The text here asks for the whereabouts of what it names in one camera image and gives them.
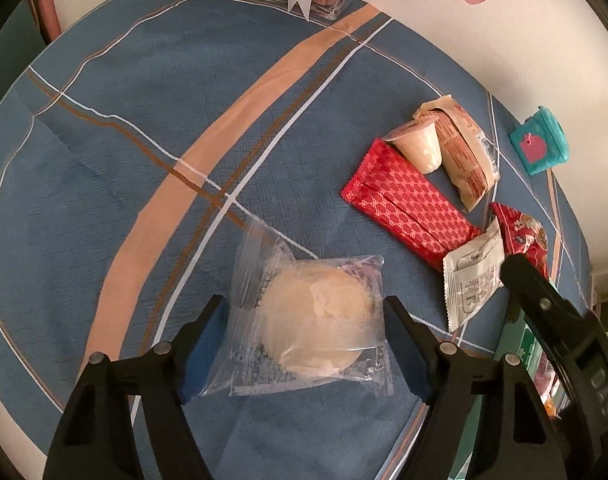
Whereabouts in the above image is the teal toy box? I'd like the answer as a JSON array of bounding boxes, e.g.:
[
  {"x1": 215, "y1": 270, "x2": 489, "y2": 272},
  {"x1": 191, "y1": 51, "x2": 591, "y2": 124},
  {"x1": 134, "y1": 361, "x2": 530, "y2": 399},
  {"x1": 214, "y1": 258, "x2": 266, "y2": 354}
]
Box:
[{"x1": 508, "y1": 106, "x2": 570, "y2": 177}]

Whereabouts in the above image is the white cardboard box green rim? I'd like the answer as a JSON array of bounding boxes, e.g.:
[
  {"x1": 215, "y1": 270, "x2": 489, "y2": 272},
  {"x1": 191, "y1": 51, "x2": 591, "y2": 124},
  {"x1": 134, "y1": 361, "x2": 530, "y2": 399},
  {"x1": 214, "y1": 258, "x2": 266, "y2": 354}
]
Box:
[{"x1": 491, "y1": 305, "x2": 570, "y2": 416}]

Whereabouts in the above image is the red cartoon snack packet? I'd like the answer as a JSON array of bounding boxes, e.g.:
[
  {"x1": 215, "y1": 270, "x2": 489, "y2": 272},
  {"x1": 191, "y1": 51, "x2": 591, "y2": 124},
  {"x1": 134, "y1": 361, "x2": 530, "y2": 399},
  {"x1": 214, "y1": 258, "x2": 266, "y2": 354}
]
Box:
[{"x1": 490, "y1": 202, "x2": 551, "y2": 281}]

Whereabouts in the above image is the blue plaid bedsheet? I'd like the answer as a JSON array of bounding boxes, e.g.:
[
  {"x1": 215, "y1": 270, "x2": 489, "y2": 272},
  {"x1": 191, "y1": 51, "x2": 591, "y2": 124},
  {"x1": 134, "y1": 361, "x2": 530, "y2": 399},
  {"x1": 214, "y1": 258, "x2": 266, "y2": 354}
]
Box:
[{"x1": 0, "y1": 0, "x2": 592, "y2": 480}]

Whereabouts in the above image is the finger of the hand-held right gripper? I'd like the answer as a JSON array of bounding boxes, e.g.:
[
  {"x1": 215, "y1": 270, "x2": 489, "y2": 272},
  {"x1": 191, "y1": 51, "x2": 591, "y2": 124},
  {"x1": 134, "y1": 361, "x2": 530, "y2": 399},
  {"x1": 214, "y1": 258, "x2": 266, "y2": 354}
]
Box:
[{"x1": 499, "y1": 254, "x2": 594, "y2": 347}]

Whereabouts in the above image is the white jelly cup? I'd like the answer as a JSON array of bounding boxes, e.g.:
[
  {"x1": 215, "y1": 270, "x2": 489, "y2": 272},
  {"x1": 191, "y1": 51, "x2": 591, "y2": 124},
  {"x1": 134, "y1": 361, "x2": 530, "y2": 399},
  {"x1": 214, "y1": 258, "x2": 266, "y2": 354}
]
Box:
[{"x1": 384, "y1": 115, "x2": 444, "y2": 175}]

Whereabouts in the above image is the white sachet packet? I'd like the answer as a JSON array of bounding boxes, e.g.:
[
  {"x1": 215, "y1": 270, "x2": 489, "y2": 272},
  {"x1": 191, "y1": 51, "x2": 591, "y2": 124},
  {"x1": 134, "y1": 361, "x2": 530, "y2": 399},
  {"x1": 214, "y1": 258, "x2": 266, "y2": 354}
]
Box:
[{"x1": 443, "y1": 217, "x2": 506, "y2": 333}]

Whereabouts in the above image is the beige bread packet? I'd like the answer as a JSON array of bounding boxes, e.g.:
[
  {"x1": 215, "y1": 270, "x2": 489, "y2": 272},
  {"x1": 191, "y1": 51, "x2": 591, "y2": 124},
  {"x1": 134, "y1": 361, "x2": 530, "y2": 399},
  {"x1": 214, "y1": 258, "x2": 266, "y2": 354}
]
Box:
[{"x1": 413, "y1": 94, "x2": 501, "y2": 212}]

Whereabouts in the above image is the clear pastry packet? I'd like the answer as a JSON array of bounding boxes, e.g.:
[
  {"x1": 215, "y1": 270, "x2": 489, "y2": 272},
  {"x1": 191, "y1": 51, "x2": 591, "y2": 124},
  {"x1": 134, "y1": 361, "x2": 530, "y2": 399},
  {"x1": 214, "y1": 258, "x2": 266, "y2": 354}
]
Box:
[{"x1": 200, "y1": 217, "x2": 395, "y2": 398}]

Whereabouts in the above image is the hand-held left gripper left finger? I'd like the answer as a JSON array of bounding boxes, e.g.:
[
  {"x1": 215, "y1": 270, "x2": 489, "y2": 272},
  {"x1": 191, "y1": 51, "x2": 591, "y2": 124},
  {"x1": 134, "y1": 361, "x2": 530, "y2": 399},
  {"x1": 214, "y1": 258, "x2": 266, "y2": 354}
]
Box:
[{"x1": 43, "y1": 294, "x2": 230, "y2": 480}]

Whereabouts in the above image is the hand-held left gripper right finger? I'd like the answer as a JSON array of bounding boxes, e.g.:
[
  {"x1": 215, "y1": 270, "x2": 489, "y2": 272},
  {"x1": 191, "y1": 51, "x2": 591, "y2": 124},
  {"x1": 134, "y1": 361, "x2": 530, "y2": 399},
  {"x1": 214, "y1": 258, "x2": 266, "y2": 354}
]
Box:
[{"x1": 383, "y1": 295, "x2": 560, "y2": 480}]

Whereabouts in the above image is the red patterned snack packet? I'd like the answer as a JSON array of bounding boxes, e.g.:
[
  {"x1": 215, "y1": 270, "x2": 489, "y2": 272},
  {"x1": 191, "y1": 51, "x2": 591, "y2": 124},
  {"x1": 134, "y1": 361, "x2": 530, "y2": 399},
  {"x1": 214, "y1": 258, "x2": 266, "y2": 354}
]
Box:
[{"x1": 341, "y1": 139, "x2": 482, "y2": 273}]

